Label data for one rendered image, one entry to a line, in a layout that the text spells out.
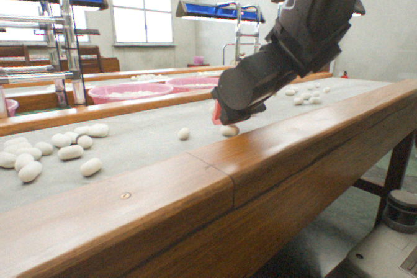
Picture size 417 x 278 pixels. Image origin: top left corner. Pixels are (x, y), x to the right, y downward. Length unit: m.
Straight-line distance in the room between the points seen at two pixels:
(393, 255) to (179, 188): 0.55
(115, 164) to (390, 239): 0.63
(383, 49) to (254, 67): 4.72
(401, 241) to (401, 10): 4.44
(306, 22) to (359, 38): 4.80
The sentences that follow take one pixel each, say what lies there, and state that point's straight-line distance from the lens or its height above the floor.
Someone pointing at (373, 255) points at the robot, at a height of 0.47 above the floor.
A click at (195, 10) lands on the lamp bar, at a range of 1.31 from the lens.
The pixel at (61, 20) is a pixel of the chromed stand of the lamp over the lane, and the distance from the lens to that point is 0.66.
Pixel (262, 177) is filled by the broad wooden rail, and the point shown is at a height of 0.75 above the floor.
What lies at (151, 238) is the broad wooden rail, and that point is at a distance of 0.24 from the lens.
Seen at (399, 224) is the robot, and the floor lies 0.49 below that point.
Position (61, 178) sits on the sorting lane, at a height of 0.74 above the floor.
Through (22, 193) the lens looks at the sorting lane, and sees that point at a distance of 0.37.
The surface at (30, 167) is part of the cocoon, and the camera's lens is 0.39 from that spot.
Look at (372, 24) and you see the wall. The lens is 5.05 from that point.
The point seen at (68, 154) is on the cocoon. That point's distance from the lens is 0.42.
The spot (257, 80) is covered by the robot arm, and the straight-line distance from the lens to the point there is 0.30.
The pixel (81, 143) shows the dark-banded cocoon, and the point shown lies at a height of 0.75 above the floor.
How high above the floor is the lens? 0.91
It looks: 17 degrees down
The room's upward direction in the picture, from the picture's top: straight up
